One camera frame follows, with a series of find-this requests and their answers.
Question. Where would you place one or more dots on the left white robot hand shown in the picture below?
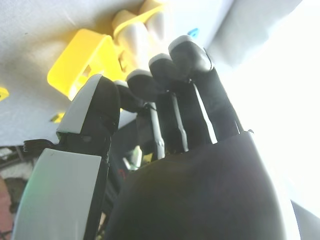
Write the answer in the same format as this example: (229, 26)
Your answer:
(190, 195)

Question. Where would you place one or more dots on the yellow plastic egg carton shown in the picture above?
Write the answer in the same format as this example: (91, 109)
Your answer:
(82, 57)

